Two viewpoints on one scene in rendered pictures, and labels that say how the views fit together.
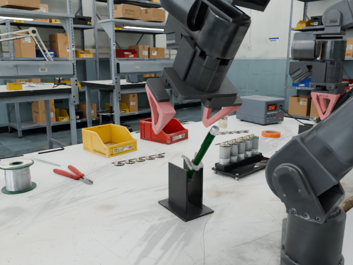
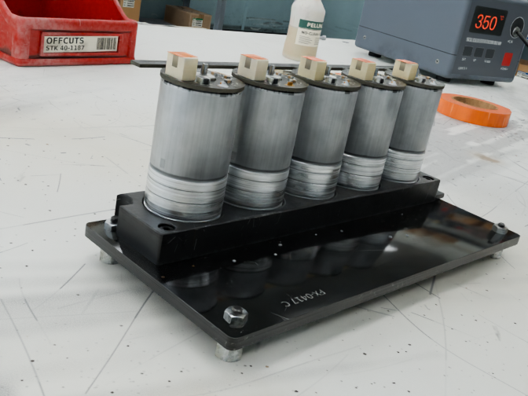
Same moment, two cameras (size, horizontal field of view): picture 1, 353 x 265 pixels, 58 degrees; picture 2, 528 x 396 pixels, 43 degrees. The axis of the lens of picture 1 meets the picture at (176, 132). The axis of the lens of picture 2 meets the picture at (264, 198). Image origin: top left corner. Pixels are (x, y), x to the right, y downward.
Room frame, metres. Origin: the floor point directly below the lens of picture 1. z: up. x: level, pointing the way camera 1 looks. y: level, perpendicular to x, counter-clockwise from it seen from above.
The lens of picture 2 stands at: (0.48, -0.12, 0.85)
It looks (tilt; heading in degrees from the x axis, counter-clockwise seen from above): 20 degrees down; 356
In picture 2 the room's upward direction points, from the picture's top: 11 degrees clockwise
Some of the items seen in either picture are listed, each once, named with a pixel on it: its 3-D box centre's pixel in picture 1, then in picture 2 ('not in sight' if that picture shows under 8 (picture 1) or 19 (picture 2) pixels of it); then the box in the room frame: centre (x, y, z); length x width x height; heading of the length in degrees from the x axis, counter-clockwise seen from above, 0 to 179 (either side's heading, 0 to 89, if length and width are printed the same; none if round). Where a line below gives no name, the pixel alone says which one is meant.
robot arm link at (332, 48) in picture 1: (330, 50); not in sight; (0.85, -0.39, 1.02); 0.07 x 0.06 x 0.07; 54
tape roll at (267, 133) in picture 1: (270, 133); (472, 109); (1.02, -0.31, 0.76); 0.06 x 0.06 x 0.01
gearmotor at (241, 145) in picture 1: (239, 151); (311, 144); (0.71, -0.15, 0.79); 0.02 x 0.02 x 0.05
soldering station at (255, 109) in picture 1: (259, 109); (441, 27); (1.27, -0.33, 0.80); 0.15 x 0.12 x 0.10; 33
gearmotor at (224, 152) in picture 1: (224, 155); (190, 155); (0.68, -0.11, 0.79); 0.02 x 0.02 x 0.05
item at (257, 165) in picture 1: (245, 165); (328, 243); (0.70, -0.16, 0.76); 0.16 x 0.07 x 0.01; 134
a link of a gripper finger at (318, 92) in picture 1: (327, 102); not in sight; (0.85, -0.40, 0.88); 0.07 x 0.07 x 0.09; 43
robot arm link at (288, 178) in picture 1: (309, 183); not in sight; (0.35, -0.15, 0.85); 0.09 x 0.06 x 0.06; 139
